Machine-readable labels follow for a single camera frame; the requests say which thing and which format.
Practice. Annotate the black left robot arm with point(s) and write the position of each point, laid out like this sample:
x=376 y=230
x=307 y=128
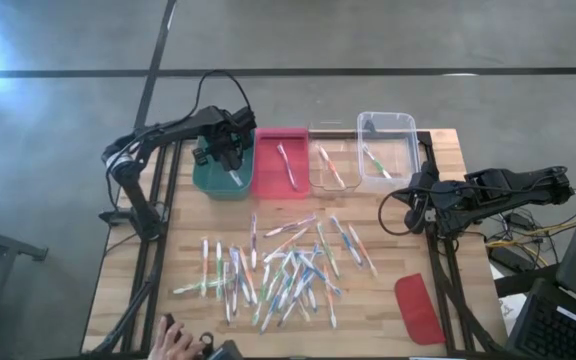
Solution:
x=128 y=190

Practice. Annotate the blue white toothbrush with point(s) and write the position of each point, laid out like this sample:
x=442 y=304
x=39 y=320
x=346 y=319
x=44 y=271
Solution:
x=346 y=242
x=246 y=292
x=274 y=303
x=287 y=167
x=313 y=301
x=319 y=274

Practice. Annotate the black handheld device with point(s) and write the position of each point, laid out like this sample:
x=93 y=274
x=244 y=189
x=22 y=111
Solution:
x=170 y=322

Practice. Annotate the person's hand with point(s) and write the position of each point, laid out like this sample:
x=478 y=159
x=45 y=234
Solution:
x=173 y=347

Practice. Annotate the frosted clear plastic tub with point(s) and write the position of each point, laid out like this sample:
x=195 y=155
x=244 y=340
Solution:
x=398 y=135

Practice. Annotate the black box device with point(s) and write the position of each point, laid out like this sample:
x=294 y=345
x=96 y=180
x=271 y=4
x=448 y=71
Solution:
x=228 y=351

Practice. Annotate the black metal stand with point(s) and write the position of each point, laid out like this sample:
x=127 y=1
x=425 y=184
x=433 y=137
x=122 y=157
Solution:
x=3 y=245

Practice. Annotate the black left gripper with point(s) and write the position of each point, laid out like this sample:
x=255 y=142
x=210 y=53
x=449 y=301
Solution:
x=230 y=127

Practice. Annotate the black power strip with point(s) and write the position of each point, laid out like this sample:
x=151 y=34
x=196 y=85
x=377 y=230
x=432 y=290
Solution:
x=505 y=259

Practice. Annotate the white paper sheet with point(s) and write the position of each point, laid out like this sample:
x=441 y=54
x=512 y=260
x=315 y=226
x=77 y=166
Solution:
x=513 y=310

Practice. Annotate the red plastic lid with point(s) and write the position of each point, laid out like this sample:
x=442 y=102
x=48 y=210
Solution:
x=418 y=310

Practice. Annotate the green white toothbrush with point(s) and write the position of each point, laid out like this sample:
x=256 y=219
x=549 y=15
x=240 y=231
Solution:
x=329 y=250
x=378 y=162
x=280 y=275
x=236 y=178
x=198 y=287
x=260 y=302
x=219 y=270

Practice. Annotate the clear plastic bin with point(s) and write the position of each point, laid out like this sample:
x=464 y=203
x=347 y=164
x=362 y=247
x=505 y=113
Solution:
x=348 y=165

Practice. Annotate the orange white toothbrush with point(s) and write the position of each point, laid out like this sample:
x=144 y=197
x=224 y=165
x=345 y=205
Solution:
x=330 y=296
x=205 y=265
x=249 y=272
x=363 y=250
x=331 y=167
x=286 y=245

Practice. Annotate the green plastic bin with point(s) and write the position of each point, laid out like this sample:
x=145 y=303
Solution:
x=213 y=185

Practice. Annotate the black laptop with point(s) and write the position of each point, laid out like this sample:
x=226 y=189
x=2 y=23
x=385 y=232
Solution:
x=558 y=330

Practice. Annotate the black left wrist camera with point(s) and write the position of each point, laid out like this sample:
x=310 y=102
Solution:
x=199 y=156

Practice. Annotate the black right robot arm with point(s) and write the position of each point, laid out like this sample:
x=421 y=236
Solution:
x=518 y=185

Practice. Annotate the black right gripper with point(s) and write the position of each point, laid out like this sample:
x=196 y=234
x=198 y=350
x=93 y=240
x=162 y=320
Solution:
x=443 y=200

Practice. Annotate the pink plastic bin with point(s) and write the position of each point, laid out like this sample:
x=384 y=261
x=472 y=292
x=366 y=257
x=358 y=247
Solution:
x=268 y=170

